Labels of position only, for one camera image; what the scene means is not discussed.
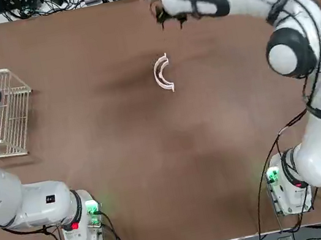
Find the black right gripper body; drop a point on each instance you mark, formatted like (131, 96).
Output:
(159, 11)

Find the small white PVC pipe clamp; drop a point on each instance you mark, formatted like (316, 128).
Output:
(160, 76)

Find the large white PVC pipe clamp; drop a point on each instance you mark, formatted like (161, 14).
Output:
(155, 76)

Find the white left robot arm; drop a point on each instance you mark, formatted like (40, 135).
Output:
(6, 197)

